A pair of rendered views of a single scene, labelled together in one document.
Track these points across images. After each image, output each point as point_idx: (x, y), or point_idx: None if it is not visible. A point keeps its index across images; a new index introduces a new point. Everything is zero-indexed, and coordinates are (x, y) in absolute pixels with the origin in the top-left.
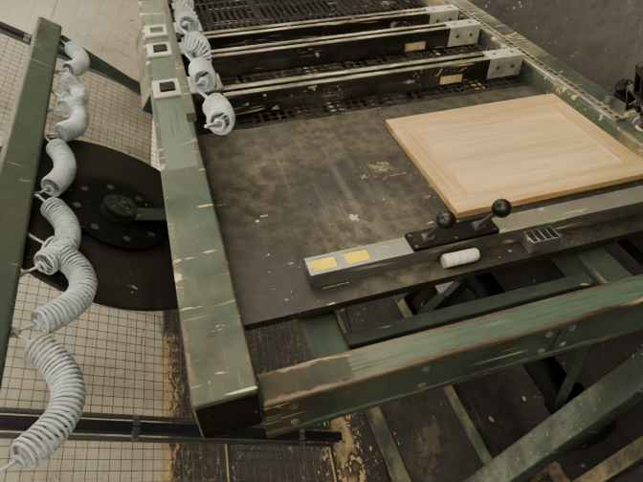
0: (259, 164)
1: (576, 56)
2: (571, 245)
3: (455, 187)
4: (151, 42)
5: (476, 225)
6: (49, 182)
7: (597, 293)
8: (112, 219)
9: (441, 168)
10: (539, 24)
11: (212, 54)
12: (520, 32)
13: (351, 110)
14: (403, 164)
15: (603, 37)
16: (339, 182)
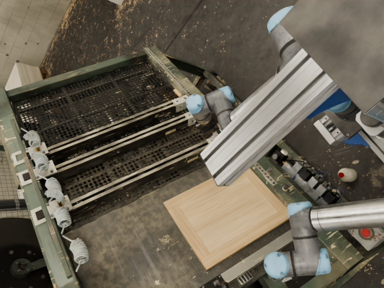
0: (102, 252)
1: (256, 87)
2: (258, 276)
3: (203, 251)
4: (20, 169)
5: (215, 284)
6: None
7: None
8: (19, 278)
9: (195, 237)
10: (235, 64)
11: (58, 170)
12: (226, 67)
13: (144, 194)
14: (176, 234)
15: (268, 78)
16: (146, 256)
